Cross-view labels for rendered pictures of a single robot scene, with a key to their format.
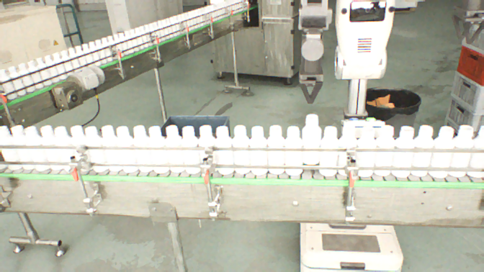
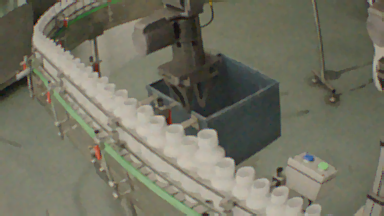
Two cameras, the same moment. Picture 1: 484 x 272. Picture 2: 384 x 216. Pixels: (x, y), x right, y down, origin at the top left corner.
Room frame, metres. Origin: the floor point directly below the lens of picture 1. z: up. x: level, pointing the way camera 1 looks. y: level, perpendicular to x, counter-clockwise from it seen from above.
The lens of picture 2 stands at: (0.38, -0.91, 1.83)
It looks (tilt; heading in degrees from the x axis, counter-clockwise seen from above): 30 degrees down; 49
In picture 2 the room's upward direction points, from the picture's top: 8 degrees counter-clockwise
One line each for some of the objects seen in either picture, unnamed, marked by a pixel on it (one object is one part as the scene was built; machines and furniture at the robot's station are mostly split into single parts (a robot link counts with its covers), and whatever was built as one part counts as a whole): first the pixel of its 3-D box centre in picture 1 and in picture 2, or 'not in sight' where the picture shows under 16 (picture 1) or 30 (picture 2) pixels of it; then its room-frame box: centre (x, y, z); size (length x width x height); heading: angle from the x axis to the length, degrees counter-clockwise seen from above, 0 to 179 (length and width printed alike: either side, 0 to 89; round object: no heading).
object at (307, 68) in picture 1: (311, 63); (188, 53); (1.02, -0.19, 1.38); 0.10 x 0.07 x 0.07; 172
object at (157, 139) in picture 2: (258, 150); (162, 151); (1.05, -0.03, 1.08); 0.06 x 0.06 x 0.17
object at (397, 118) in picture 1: (383, 134); not in sight; (2.49, -1.07, 0.32); 0.45 x 0.45 x 0.64
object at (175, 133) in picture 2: (276, 150); (180, 160); (1.04, -0.09, 1.08); 0.06 x 0.06 x 0.17
